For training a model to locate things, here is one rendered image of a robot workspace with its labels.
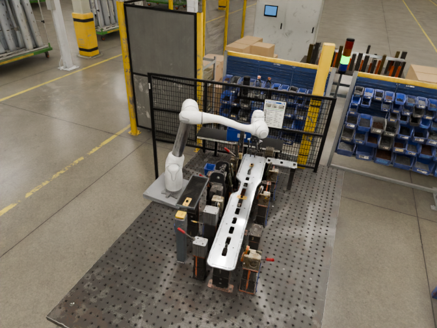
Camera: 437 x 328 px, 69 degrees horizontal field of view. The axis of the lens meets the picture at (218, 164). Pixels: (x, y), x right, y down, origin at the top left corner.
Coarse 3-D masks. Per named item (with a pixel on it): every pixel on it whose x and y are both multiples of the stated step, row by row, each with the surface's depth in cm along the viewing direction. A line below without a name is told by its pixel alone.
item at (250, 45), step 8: (240, 40) 678; (248, 40) 681; (256, 40) 685; (232, 48) 629; (240, 48) 623; (248, 48) 646; (256, 48) 648; (264, 48) 641; (272, 48) 659; (264, 56) 649; (272, 56) 675
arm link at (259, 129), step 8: (208, 120) 257; (216, 120) 258; (224, 120) 256; (232, 120) 255; (240, 128) 251; (248, 128) 250; (256, 128) 248; (264, 128) 246; (256, 136) 252; (264, 136) 248
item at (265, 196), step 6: (264, 192) 254; (258, 198) 256; (264, 198) 254; (270, 198) 258; (258, 204) 259; (264, 204) 257; (258, 210) 262; (264, 210) 261; (258, 216) 265; (264, 216) 264; (258, 222) 269; (264, 222) 267
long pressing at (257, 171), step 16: (256, 160) 301; (240, 176) 278; (256, 176) 279; (240, 192) 260; (240, 208) 243; (224, 224) 229; (240, 224) 230; (224, 240) 216; (240, 240) 217; (208, 256) 203; (224, 256) 204
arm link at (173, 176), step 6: (168, 168) 280; (174, 168) 281; (180, 168) 285; (168, 174) 279; (174, 174) 279; (180, 174) 282; (168, 180) 281; (174, 180) 281; (180, 180) 284; (168, 186) 285; (174, 186) 284; (180, 186) 288
